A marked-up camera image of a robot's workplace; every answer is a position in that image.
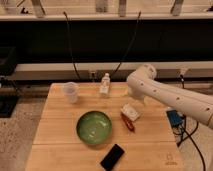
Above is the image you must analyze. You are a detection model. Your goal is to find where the white small box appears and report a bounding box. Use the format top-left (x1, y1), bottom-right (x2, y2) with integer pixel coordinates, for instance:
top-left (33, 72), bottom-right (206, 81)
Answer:
top-left (121, 104), bottom-right (140, 121)

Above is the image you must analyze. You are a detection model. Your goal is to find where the clear plastic cup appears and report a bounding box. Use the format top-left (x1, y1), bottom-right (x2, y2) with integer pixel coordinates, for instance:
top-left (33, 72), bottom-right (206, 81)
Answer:
top-left (62, 82), bottom-right (78, 103)

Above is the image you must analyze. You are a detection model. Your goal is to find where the blue connector box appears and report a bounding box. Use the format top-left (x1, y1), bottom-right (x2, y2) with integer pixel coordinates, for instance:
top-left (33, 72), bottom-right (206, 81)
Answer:
top-left (167, 110), bottom-right (183, 127)

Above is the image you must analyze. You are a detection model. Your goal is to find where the small white bottle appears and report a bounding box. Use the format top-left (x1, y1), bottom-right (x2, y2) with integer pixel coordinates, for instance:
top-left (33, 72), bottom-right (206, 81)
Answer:
top-left (99, 73), bottom-right (110, 95)

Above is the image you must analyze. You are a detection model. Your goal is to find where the black smartphone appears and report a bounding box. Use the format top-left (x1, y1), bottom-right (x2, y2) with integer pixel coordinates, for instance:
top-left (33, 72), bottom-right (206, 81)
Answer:
top-left (100, 144), bottom-right (125, 171)

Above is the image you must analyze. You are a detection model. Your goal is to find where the left black cable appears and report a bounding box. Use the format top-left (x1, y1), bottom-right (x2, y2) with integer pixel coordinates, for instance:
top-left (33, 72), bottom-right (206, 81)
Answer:
top-left (62, 11), bottom-right (82, 81)

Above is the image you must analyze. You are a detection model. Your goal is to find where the right black cable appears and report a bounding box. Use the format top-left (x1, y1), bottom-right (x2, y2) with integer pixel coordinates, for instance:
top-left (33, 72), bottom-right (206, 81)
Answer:
top-left (109, 10), bottom-right (142, 79)

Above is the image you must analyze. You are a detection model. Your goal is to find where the black equipment on left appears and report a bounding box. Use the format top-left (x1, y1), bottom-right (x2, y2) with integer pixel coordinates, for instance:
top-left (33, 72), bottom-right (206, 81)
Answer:
top-left (0, 46), bottom-right (19, 118)

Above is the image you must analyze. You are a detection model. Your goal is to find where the green ceramic bowl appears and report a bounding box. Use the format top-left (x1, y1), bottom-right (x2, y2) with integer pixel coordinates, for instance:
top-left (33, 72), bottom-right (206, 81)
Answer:
top-left (76, 111), bottom-right (112, 145)

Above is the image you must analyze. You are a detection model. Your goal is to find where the wall power outlet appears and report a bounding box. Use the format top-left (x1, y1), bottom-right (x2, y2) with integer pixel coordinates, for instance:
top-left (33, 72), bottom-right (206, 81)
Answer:
top-left (89, 70), bottom-right (97, 81)

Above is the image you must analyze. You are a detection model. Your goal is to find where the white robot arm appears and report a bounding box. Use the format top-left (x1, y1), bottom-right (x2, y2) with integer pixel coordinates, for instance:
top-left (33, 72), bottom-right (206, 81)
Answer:
top-left (127, 64), bottom-right (213, 129)

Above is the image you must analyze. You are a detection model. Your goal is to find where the black floor cable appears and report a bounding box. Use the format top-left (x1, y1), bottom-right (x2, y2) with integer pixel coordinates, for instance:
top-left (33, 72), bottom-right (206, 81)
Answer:
top-left (172, 113), bottom-right (208, 171)

